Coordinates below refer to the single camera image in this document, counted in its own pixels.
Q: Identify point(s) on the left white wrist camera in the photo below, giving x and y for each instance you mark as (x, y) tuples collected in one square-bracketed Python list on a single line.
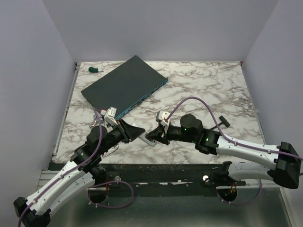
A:
[(109, 117)]

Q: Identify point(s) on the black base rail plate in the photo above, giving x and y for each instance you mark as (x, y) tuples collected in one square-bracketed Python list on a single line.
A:
[(164, 180)]

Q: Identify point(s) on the green handled screwdriver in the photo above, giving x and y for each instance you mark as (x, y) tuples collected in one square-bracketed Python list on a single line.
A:
[(94, 70)]

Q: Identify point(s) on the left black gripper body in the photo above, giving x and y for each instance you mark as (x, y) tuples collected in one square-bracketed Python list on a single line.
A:
[(120, 133)]

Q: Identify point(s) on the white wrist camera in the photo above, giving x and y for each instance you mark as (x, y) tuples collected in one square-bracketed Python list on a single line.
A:
[(162, 120), (109, 117)]

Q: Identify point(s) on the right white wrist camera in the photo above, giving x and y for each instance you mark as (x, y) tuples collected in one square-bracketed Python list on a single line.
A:
[(162, 120)]

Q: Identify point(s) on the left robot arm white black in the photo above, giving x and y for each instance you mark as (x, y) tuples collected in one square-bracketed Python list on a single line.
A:
[(78, 174)]

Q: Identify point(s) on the white remote control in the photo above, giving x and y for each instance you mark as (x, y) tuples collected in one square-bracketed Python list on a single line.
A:
[(142, 135)]

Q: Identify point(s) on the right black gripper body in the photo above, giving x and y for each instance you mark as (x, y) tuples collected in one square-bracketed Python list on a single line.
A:
[(170, 134)]

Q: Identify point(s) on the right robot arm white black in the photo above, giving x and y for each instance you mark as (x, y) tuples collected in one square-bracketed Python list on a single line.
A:
[(278, 163)]

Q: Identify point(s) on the black rectangular bar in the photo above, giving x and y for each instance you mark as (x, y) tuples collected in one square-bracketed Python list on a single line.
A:
[(223, 122)]

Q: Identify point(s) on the dark network switch blue front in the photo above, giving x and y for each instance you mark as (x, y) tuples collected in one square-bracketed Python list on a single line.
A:
[(125, 87)]

